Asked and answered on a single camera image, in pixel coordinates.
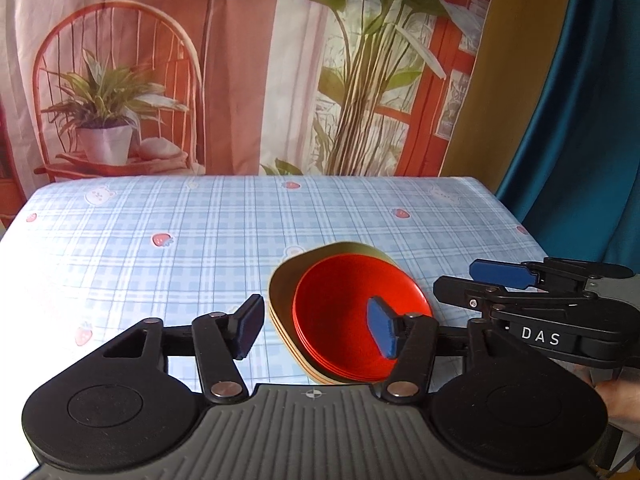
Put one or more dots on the blue curtain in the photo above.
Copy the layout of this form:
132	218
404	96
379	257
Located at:
585	135

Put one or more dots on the green square plate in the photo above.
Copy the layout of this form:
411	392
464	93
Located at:
285	285

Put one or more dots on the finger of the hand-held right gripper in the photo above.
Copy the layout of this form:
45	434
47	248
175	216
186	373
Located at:
460	291
500	272

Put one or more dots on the person's right hand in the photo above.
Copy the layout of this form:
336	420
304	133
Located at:
622	405

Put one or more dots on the orange round plate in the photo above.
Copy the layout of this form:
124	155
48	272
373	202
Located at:
340	300

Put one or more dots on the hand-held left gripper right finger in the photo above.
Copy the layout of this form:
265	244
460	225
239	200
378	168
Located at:
382	331

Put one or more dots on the blue checked tablecloth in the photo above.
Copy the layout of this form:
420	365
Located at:
150	270

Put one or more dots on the printed backdrop cloth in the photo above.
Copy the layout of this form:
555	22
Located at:
250	60

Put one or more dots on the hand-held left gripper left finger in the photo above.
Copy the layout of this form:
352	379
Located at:
250	329

